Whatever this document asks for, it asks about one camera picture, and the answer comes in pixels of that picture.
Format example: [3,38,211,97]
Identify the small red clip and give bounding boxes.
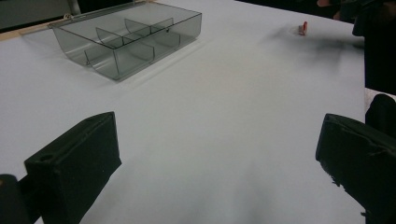
[297,21,309,36]

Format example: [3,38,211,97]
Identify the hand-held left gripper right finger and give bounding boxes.
[315,113,396,224]

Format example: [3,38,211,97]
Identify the white pole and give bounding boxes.
[67,0,82,16]

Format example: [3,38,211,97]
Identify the dark rounded object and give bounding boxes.
[364,92,396,139]

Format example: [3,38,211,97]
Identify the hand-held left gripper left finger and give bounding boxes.
[23,111,122,224]

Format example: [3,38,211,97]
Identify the clear grey compartment box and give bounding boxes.
[48,1,203,82]

